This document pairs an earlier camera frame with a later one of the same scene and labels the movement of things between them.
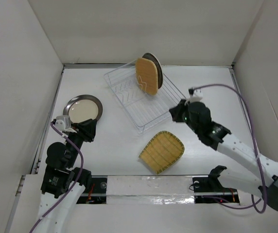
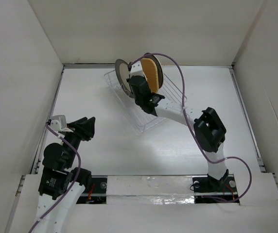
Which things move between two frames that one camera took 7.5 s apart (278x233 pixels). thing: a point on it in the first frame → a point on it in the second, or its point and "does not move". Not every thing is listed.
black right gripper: (176, 111) → (144, 77)
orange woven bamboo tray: (146, 75) does not move
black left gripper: (83, 128) does not move
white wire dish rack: (144, 110) does not move
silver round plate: (83, 107) → (122, 74)
